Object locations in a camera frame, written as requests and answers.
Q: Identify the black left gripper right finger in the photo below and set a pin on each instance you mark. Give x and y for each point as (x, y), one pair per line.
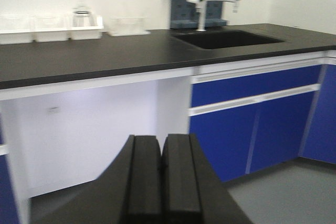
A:
(181, 202)

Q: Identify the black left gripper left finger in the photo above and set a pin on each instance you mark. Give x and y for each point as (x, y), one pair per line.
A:
(143, 203)

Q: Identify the white storage bin right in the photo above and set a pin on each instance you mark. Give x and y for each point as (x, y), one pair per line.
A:
(88, 32)

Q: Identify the blue right cabinet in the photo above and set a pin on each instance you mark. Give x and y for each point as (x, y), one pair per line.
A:
(253, 115)

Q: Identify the blue cabinet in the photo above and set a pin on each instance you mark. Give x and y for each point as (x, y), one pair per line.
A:
(253, 115)
(9, 212)

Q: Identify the blue left cabinet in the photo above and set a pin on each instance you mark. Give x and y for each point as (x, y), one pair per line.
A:
(9, 212)

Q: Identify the black lab sink basin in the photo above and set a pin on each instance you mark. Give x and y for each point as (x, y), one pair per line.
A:
(225, 39)

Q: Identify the white test tube rack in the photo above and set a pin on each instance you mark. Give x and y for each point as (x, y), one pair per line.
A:
(127, 26)

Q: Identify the clear glass flask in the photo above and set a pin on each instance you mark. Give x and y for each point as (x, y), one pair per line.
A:
(82, 15)

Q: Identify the grey pegboard drying rack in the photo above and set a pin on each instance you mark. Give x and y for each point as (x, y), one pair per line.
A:
(184, 14)

